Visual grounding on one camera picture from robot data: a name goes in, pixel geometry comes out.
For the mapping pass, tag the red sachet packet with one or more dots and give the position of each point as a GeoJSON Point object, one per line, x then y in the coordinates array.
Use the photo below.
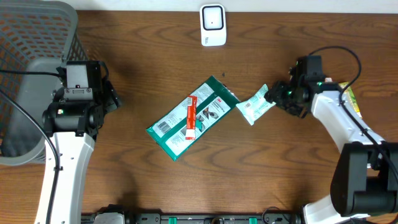
{"type": "Point", "coordinates": [190, 133]}

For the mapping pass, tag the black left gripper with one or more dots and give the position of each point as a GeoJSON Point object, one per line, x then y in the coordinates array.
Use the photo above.
{"type": "Point", "coordinates": [109, 96]}

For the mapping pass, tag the dark grey plastic mesh basket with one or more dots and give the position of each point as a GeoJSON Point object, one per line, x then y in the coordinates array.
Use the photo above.
{"type": "Point", "coordinates": [37, 37]}

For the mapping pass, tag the green 3M package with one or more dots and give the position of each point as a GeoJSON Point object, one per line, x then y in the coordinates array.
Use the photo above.
{"type": "Point", "coordinates": [214, 101]}

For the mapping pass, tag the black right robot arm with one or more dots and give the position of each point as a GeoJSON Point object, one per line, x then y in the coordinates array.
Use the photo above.
{"type": "Point", "coordinates": [365, 180]}

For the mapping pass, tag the mint green wipes pack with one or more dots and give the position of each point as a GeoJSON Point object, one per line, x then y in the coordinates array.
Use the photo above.
{"type": "Point", "coordinates": [253, 108]}

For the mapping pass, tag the white barcode scanner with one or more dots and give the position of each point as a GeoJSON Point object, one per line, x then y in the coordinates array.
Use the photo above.
{"type": "Point", "coordinates": [213, 25]}

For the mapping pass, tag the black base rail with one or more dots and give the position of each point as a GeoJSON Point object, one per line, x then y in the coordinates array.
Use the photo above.
{"type": "Point", "coordinates": [272, 217]}

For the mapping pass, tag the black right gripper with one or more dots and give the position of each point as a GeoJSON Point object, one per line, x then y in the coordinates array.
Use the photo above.
{"type": "Point", "coordinates": [275, 94]}

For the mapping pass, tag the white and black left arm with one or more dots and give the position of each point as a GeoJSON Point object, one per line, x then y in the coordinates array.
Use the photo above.
{"type": "Point", "coordinates": [71, 127]}

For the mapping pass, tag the green yellow juice carton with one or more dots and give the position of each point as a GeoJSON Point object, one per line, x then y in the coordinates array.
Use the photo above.
{"type": "Point", "coordinates": [348, 96]}

